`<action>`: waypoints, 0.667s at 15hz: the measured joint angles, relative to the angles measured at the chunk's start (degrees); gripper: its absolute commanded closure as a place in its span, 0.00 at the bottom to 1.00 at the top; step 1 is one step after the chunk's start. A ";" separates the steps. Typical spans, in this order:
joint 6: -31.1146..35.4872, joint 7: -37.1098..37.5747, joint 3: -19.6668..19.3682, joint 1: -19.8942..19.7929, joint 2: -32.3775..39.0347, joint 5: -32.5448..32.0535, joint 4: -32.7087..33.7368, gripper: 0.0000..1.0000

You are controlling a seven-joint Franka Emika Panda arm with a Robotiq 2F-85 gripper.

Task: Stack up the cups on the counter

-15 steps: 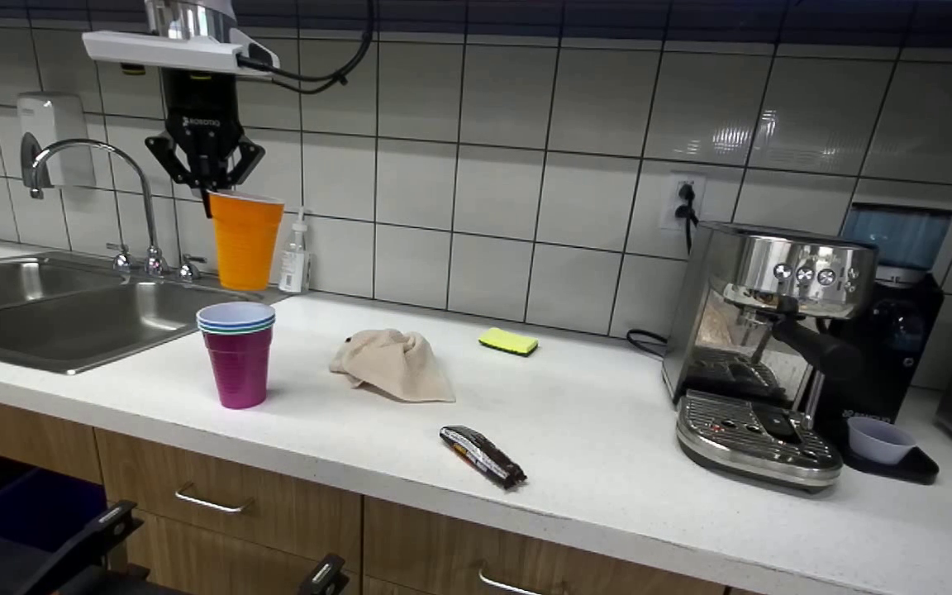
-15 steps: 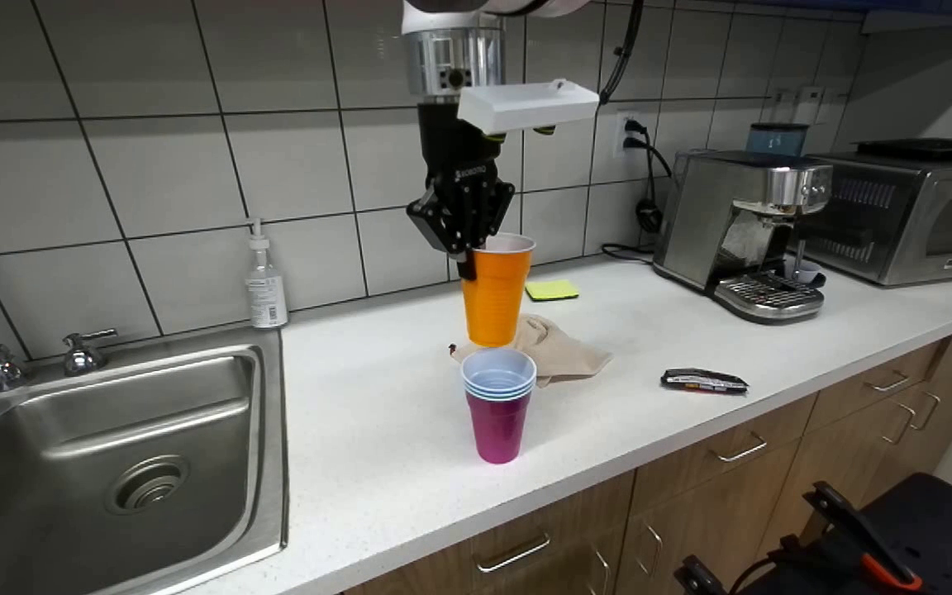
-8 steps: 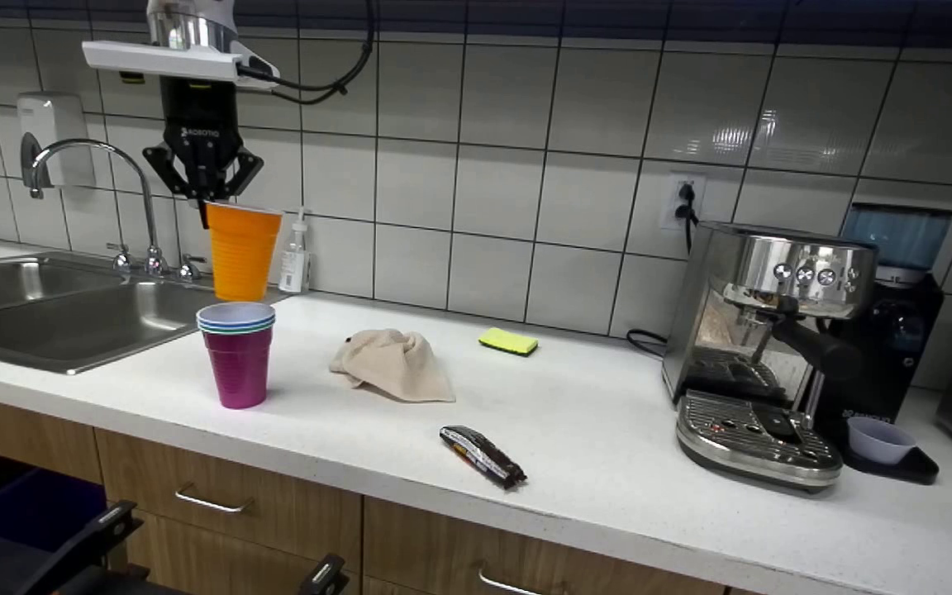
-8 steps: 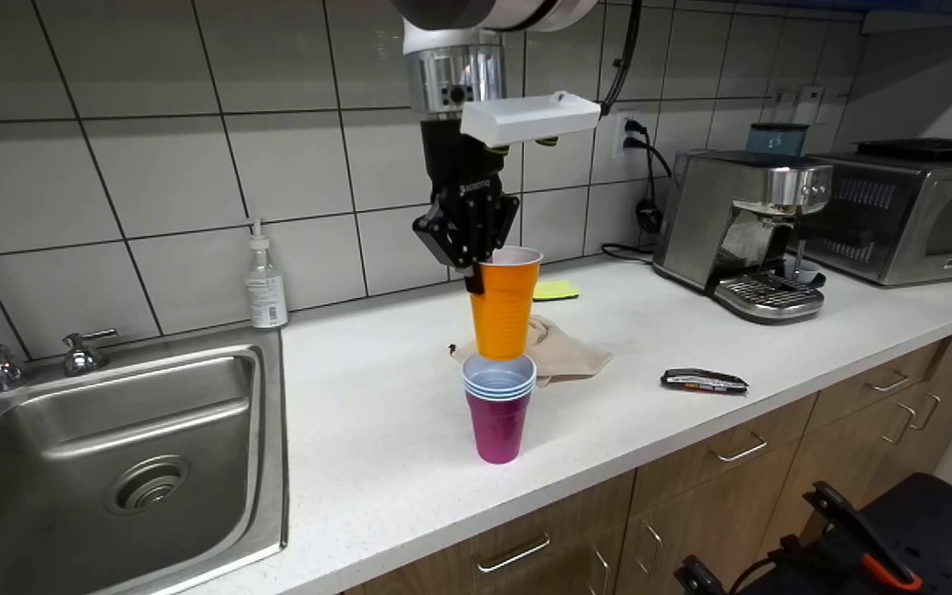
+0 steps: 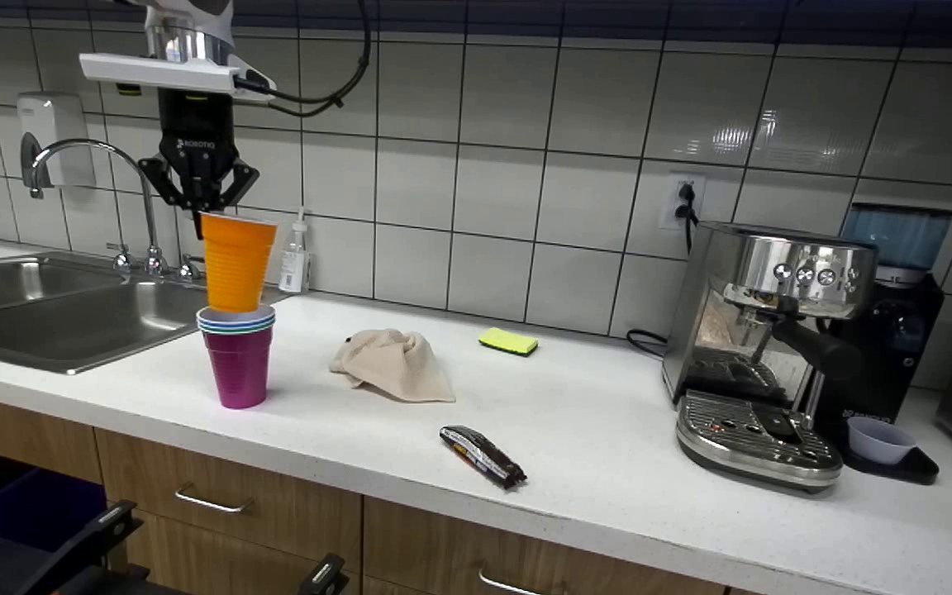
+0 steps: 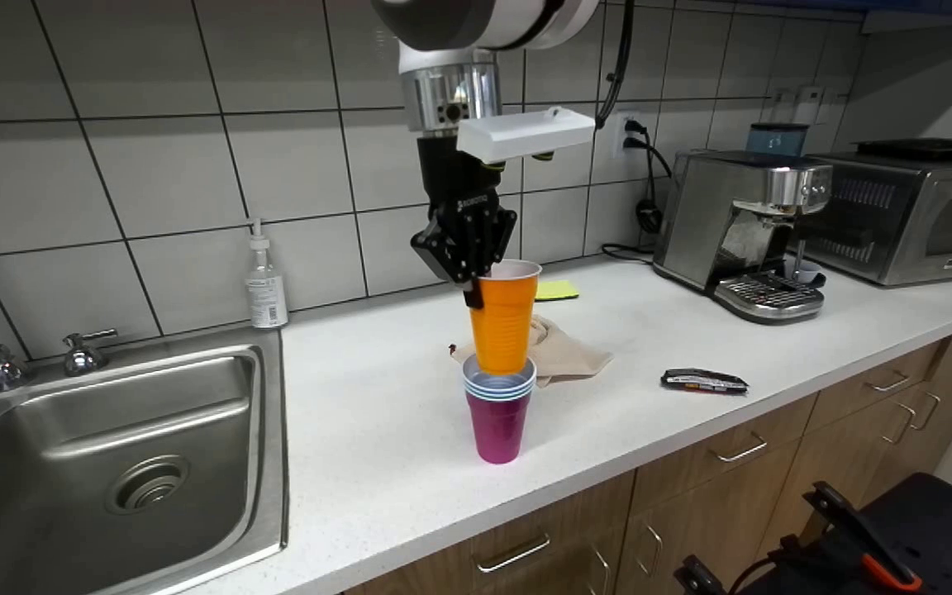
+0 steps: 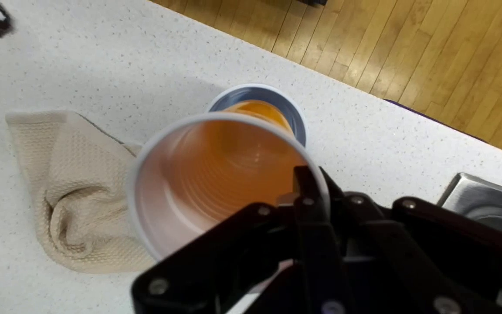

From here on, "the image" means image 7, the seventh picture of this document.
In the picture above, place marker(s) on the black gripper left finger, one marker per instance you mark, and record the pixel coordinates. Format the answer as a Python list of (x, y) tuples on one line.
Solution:
[(234, 255)]

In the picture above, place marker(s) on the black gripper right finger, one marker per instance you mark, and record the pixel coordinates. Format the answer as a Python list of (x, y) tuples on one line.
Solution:
[(426, 255)]

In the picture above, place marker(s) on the orange plastic cup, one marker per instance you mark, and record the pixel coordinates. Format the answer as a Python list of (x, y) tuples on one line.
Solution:
[(204, 175)]

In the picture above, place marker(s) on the blue plastic cup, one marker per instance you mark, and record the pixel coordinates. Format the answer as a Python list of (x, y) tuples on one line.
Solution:
[(295, 114)]

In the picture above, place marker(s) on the stainless steel sink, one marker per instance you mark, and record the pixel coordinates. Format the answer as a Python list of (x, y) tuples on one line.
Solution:
[(488, 201)]

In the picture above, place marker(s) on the beige folded cloth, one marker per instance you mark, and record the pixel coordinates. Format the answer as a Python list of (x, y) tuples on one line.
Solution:
[(77, 186)]

